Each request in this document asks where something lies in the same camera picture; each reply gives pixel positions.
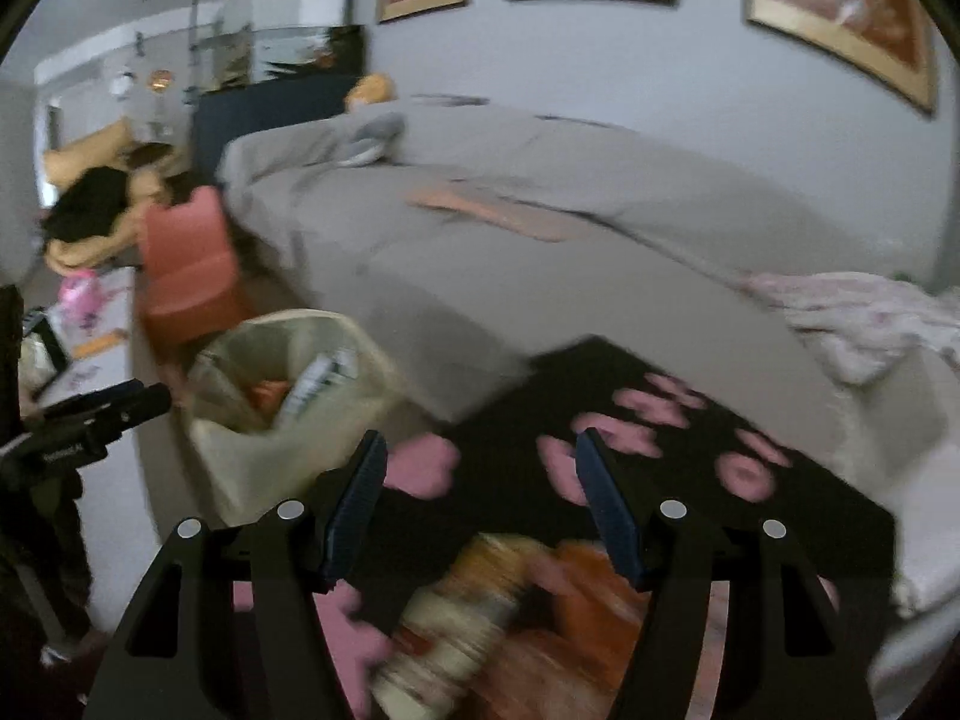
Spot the pink bag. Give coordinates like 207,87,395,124
60,270,107,332

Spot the cream waste bin with liner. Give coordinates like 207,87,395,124
184,310,425,530

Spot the yellow and white snack packet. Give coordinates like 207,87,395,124
371,532,537,720

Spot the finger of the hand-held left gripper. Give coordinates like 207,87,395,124
41,379,173,432

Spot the black mat with pink prints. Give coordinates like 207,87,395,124
232,334,897,720

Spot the orange flat strip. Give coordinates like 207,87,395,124
75,330,125,359

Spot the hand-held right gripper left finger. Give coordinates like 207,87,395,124
82,431,388,720

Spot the glass tank with black frame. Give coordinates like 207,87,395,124
187,0,355,95

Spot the white and orange printed packet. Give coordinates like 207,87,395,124
251,351,359,428

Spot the grey pillow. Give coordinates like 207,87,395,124
334,111,410,167

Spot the black cloth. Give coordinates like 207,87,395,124
41,165,134,245

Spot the pink floral cloth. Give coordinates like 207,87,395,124
742,270,960,387

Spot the yellow plush toy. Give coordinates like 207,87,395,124
343,73,397,113

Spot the pink paper strip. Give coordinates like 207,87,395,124
405,184,571,242

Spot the grey bed blanket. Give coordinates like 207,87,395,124
217,96,938,466

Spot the dark blue headboard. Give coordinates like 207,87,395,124
191,75,368,188

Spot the yellow cushion pile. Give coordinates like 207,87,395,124
41,116,188,271

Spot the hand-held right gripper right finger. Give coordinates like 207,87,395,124
576,427,878,720

